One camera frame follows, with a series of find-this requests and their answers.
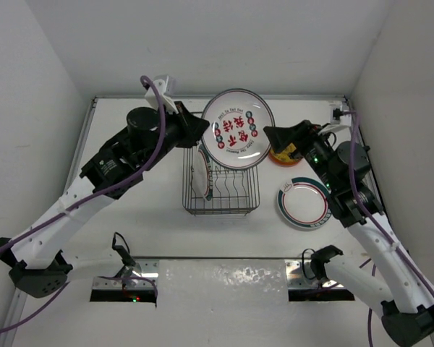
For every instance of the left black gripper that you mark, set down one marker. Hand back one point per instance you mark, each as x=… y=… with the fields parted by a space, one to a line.
x=189 y=126

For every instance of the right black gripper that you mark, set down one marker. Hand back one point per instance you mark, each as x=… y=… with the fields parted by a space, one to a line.
x=298 y=134

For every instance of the yellow brown plate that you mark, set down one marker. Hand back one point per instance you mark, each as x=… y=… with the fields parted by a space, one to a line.
x=290 y=150

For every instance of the orange plate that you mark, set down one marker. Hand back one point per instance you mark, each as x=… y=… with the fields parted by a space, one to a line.
x=283 y=159

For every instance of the white patterned plate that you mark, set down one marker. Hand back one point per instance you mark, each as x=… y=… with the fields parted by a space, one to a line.
x=235 y=138

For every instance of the white plate dark rim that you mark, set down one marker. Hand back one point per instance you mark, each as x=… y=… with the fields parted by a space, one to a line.
x=303 y=203

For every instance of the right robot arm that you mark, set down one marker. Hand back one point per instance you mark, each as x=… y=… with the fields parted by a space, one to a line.
x=403 y=299

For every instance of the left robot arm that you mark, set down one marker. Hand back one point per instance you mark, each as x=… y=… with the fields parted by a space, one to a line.
x=38 y=264

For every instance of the white plate green rim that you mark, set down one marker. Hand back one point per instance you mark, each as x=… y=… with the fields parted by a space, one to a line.
x=202 y=179

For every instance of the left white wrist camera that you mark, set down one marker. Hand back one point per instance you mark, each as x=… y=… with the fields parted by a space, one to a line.
x=165 y=85

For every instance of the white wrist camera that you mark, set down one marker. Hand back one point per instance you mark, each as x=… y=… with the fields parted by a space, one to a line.
x=340 y=114
x=165 y=85

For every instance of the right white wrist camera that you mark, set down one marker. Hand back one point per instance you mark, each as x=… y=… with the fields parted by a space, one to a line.
x=340 y=114

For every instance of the metal wire dish rack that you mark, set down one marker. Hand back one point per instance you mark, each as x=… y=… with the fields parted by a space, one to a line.
x=235 y=192

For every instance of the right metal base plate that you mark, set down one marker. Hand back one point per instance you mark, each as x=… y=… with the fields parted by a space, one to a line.
x=300 y=276

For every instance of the metal base plate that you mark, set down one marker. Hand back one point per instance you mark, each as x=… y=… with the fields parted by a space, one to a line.
x=300 y=276
x=143 y=276

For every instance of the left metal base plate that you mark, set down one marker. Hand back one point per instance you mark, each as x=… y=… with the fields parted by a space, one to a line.
x=143 y=276

